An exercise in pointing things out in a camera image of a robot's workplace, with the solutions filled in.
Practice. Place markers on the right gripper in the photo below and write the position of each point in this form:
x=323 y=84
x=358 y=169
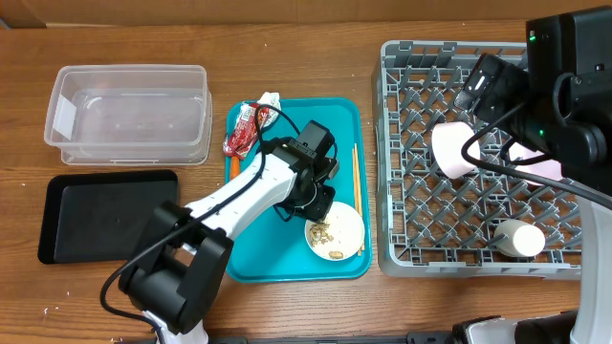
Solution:
x=515 y=93

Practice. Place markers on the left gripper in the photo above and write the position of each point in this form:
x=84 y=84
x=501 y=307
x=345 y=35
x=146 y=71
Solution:
x=320 y=209

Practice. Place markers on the white bowl with food scraps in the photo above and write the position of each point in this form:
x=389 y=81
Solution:
x=339 y=236

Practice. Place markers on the pink bowl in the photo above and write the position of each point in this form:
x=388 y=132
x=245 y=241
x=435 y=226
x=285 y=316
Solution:
x=447 y=140

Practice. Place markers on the cream plastic cup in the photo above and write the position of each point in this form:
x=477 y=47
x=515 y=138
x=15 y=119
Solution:
x=521 y=239

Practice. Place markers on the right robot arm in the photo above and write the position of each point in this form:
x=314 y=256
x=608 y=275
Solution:
x=560 y=105

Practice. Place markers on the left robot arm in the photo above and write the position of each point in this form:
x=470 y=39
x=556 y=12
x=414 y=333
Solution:
x=176 y=270

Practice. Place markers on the grey dishwasher rack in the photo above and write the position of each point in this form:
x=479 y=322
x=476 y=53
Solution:
x=430 y=225

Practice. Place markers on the wooden chopstick left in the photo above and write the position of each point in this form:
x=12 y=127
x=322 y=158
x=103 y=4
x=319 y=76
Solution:
x=356 y=180

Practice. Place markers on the wooden chopstick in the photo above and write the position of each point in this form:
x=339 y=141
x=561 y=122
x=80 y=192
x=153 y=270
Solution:
x=362 y=241
x=356 y=180

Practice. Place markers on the teal serving tray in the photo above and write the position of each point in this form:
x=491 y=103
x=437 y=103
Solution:
x=271 y=250

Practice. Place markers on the wooden chopstick right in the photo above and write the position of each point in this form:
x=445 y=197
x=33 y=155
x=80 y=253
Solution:
x=362 y=241

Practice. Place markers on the orange carrot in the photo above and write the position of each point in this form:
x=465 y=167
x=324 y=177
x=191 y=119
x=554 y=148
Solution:
x=235 y=168

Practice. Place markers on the red snack wrapper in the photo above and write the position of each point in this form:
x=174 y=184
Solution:
x=240 y=141

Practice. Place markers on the crumpled white tissue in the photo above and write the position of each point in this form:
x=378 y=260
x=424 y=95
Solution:
x=269 y=102

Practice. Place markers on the black plastic tray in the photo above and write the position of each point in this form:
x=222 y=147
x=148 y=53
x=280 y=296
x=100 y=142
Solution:
x=100 y=216

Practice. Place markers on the clear plastic bin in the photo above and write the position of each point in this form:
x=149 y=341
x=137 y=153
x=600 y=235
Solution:
x=130 y=114

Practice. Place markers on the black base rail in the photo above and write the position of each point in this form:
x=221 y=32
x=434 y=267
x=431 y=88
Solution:
x=442 y=337

